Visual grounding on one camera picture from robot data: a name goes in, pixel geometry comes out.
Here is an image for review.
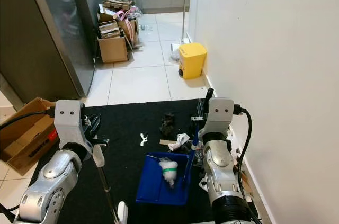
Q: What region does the dark broom stick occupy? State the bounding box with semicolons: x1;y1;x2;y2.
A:
93;145;129;224

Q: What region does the black floor mat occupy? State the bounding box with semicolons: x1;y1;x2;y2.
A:
26;98;260;224

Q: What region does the white crumpled paper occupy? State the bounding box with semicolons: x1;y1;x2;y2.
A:
168;133;192;154

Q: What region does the black crumpled trash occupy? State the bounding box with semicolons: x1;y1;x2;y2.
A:
159;112;177;135

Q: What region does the yellow plastic bin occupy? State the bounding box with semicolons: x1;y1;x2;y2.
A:
177;42;208;80

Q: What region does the small white plastic piece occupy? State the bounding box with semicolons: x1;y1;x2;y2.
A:
139;133;150;147

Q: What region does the white bottle with green band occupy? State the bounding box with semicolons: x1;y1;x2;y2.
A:
158;158;180;188

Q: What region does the white and black trash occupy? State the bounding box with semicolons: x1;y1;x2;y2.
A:
198;174;210;193

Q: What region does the open empty cardboard box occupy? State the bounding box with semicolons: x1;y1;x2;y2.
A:
0;97;59;176

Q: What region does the wooden stick piece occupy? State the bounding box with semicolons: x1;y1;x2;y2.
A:
240;171;250;188

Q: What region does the plain brown cardboard box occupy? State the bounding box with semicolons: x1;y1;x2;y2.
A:
98;34;129;65

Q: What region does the cardboard box with papers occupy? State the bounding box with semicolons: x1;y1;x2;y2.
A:
98;20;121;40

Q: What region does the cardboard box with pink items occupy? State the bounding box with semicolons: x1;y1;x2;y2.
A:
117;10;140;45

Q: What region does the grey steel refrigerator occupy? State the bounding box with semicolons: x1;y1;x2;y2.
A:
0;0;110;101

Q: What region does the flat brown cardboard box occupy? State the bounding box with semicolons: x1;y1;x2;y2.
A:
102;0;132;11

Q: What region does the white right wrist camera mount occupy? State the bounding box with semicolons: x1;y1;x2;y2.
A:
201;97;237;138

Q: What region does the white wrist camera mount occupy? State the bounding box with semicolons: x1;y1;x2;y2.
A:
201;97;237;138
54;100;90;148

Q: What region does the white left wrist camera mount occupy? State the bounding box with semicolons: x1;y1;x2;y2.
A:
54;100;90;148

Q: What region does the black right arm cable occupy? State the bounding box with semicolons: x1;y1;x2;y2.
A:
233;106;263;224

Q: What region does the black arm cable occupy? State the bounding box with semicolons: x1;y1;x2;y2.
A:
0;109;57;224
233;106;263;224

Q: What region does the white long handled mop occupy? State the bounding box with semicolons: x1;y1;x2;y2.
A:
171;0;197;61

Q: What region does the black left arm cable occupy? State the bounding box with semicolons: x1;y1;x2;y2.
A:
0;109;57;224

